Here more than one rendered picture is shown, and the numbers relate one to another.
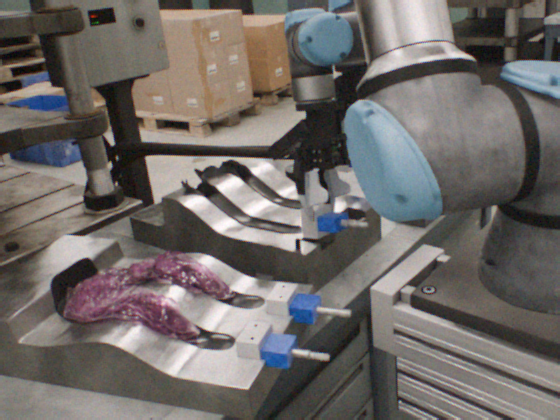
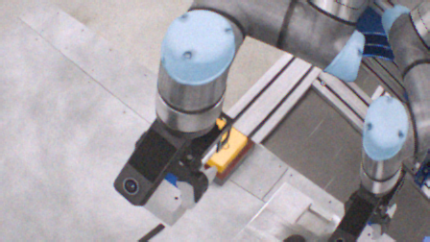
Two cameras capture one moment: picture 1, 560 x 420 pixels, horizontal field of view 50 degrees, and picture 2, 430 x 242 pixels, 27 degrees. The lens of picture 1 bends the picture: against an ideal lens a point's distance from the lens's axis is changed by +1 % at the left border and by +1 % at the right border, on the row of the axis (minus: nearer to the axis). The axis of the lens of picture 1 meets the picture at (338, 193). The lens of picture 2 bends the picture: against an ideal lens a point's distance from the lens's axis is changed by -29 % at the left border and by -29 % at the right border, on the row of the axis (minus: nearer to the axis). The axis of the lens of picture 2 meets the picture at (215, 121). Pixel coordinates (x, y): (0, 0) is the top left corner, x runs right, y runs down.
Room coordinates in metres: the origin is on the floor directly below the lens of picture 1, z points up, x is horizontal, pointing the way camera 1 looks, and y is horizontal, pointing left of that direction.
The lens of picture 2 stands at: (1.36, 0.65, 2.35)
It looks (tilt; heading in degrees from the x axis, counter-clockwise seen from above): 60 degrees down; 261
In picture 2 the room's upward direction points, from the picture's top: 11 degrees clockwise
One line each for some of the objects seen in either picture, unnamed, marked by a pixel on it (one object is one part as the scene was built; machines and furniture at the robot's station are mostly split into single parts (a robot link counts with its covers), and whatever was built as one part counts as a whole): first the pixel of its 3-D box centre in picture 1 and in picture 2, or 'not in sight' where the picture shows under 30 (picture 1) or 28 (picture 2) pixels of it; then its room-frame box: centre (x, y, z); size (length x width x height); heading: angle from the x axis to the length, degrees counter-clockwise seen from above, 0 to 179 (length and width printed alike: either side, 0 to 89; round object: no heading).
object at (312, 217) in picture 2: (350, 222); (314, 223); (1.07, -0.02, 0.87); 0.05 x 0.05 x 0.04; 54
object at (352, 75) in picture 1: (354, 91); (186, 127); (1.28, -0.05, 1.09); 0.09 x 0.08 x 0.12; 54
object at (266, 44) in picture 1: (241, 57); not in sight; (6.20, 0.90, 0.37); 1.20 x 0.82 x 0.74; 62
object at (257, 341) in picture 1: (286, 351); not in sight; (0.70, 0.09, 0.86); 0.13 x 0.05 x 0.05; 71
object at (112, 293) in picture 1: (142, 287); not in sight; (0.83, 0.33, 0.90); 0.26 x 0.18 x 0.08; 71
